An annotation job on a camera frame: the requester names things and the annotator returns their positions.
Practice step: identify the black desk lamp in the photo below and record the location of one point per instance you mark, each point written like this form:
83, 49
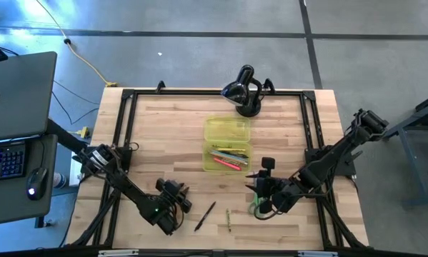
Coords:
237, 93

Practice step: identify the blue pencil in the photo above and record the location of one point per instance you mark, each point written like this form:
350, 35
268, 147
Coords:
235, 161

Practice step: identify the backlit keyboard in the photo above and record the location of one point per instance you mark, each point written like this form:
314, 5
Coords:
3, 162

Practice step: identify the red marker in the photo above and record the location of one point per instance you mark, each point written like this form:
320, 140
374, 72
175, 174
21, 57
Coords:
228, 164

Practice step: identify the black computer mouse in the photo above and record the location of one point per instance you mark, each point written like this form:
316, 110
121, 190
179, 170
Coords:
36, 182

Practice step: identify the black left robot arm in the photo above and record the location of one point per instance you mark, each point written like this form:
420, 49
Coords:
128, 185

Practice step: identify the black pen white print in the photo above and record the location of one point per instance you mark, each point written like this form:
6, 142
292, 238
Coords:
205, 216

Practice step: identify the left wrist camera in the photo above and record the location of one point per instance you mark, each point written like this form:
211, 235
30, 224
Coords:
162, 185

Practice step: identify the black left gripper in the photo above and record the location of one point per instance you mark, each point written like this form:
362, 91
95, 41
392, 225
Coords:
172, 200

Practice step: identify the yellow power plug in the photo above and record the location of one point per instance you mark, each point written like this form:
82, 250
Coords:
83, 132

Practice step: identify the black table frame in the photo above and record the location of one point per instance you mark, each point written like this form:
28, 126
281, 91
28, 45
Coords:
199, 92

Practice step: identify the teal pencil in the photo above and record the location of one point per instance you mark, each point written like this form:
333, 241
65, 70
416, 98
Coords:
228, 155

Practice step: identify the dark side desk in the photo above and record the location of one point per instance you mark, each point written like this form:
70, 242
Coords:
6, 207

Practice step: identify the yellow translucent supply box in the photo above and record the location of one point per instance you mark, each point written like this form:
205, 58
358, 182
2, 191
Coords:
228, 130

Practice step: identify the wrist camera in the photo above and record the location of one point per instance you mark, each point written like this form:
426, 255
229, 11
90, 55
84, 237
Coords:
268, 163
162, 185

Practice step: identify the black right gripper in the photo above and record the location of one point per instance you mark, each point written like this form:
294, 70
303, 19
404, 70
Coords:
274, 191

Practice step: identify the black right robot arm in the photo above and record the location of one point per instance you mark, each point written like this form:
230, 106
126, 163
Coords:
328, 164

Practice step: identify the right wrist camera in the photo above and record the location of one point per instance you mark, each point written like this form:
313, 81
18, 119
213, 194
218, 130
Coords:
268, 163

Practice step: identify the grey laptop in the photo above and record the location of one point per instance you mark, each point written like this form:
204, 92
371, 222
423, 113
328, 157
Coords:
17, 96

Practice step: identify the white bottle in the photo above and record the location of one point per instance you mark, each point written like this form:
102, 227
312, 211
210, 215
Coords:
59, 180

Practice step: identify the yellow pencil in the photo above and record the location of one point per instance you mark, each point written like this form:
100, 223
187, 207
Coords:
231, 149

